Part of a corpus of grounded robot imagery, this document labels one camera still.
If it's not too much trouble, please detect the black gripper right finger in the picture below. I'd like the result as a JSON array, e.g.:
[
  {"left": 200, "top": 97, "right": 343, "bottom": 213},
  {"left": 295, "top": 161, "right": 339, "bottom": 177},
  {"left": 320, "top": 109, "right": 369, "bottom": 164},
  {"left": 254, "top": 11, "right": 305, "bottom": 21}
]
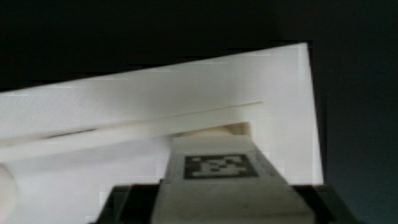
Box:
[{"left": 293, "top": 185, "right": 359, "bottom": 224}]

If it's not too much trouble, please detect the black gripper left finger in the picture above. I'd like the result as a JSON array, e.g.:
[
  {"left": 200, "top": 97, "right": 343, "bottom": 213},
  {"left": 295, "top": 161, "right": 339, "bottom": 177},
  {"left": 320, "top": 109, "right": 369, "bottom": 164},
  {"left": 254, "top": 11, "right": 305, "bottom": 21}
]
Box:
[{"left": 90, "top": 184, "right": 160, "bottom": 224}]

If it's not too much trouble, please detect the white table leg with tag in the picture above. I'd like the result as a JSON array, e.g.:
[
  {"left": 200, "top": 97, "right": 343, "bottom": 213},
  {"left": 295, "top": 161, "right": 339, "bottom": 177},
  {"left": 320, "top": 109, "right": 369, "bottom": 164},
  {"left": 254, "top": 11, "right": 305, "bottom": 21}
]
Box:
[{"left": 151, "top": 127, "right": 314, "bottom": 224}]

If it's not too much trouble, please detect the white square table top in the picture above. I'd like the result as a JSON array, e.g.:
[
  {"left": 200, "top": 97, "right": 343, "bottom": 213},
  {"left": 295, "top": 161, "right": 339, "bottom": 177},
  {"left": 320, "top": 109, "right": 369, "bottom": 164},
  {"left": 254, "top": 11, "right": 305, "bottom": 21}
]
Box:
[{"left": 0, "top": 44, "right": 323, "bottom": 224}]

